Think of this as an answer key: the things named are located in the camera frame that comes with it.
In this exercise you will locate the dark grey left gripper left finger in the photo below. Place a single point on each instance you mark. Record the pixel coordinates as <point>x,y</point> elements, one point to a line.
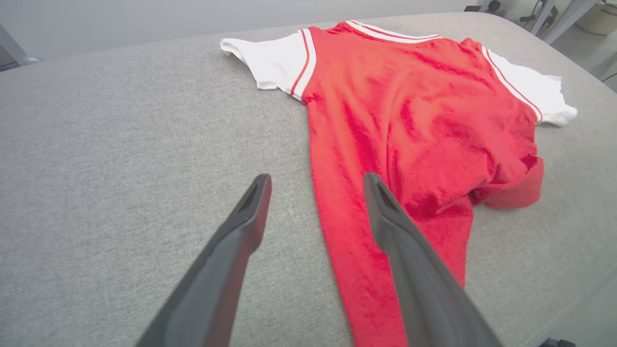
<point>217,279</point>

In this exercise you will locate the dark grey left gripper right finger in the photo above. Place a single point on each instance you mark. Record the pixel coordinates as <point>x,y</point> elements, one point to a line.
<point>429,299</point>

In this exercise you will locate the red and white shirt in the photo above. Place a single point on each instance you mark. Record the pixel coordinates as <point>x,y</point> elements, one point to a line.
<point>409,120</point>

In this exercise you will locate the grey fabric sofa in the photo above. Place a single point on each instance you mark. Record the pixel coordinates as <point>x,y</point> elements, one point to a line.
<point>120,168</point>

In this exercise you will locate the black caster base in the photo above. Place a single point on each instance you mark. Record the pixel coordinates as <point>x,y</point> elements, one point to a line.
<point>491,6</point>

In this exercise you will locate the grey metal table leg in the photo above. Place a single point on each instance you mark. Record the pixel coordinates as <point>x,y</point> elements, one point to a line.
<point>569,19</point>
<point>12,48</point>
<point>544,17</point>

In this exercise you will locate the white woven basket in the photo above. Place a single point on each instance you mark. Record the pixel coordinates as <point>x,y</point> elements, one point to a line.
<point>600,19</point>

